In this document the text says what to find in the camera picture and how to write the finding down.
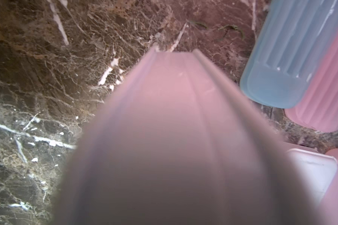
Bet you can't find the translucent purple pink case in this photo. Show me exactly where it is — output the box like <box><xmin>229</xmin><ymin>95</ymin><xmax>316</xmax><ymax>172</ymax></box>
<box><xmin>53</xmin><ymin>49</ymin><xmax>321</xmax><ymax>225</ymax></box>

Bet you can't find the light teal case in bag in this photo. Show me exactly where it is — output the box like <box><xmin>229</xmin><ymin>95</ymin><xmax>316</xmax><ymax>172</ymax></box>
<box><xmin>240</xmin><ymin>1</ymin><xmax>338</xmax><ymax>109</ymax></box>

